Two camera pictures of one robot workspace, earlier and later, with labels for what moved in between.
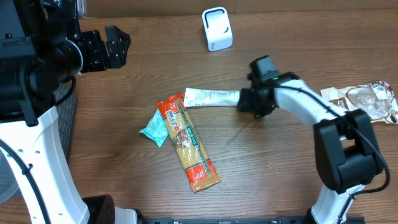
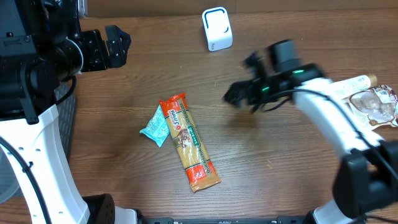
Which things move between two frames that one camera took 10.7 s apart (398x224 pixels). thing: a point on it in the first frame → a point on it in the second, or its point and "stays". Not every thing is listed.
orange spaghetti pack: [198, 166] stays
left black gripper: [114, 60] stays
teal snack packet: [157, 129] stays
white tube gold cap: [195, 98] → [352, 84]
